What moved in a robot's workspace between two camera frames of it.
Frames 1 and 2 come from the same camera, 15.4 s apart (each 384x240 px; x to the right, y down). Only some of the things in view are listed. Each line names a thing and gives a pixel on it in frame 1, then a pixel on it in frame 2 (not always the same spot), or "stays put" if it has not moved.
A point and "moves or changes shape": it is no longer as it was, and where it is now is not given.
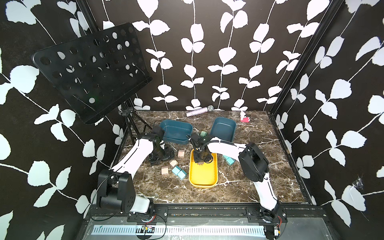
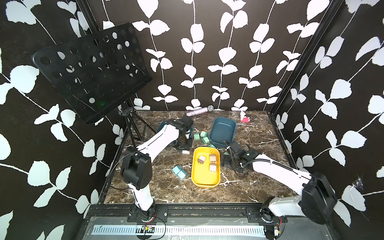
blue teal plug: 181,174 stays put
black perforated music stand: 96,73 stays put
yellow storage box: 203,174 stays put
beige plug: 181,153 moves or changes shape
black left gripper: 167,156 -> 189,146
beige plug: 164,170 -> 213,167
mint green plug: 203,134 stays put
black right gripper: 207,159 -> 224,160
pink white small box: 246,119 stays put
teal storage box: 224,128 stays put
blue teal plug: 175,170 stays put
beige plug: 173,163 moves or changes shape
